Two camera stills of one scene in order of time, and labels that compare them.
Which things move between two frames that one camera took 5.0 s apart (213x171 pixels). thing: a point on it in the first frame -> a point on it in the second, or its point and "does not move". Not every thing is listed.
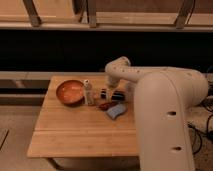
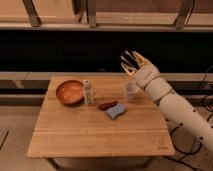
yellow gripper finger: x=104 y=93 -> x=141 y=61
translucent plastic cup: x=130 y=88 does not move
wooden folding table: x=82 y=117 does not move
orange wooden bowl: x=70 y=92 does not move
